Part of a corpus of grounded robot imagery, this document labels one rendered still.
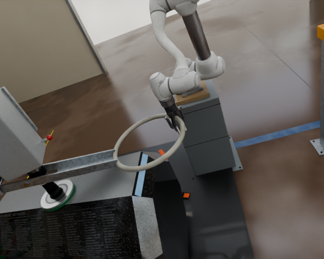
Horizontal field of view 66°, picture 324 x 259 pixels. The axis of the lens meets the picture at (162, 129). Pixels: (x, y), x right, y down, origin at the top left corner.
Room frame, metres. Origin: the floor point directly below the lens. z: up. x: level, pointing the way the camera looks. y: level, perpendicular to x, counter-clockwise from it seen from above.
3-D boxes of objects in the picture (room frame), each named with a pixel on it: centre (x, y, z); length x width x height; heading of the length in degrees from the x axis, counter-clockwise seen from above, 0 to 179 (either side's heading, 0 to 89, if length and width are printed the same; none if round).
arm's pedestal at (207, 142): (1.88, -0.36, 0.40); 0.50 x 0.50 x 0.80; 76
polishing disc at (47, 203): (1.22, 0.75, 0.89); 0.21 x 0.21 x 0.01
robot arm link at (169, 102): (1.35, -0.10, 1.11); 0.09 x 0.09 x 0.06
